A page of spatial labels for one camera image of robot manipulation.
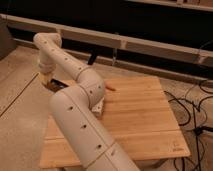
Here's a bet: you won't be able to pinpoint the grey metal rail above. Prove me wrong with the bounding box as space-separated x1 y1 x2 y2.
0 13 213 67

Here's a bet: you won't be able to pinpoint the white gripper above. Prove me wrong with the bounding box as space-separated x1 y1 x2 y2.
38 63 55 82

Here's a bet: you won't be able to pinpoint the wooden board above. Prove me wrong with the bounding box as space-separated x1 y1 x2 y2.
39 76 191 169

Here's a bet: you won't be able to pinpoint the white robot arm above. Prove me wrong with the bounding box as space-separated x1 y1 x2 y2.
34 33 140 171

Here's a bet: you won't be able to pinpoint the black cables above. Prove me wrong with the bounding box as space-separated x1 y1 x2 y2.
163 79 213 171

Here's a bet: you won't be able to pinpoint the black table leg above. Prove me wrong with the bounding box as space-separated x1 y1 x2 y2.
87 53 98 65

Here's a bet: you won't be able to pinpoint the white tube bottle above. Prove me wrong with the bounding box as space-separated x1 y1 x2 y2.
92 99 104 117

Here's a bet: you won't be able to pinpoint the orange carrot toy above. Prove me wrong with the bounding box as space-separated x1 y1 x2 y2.
105 82 116 91

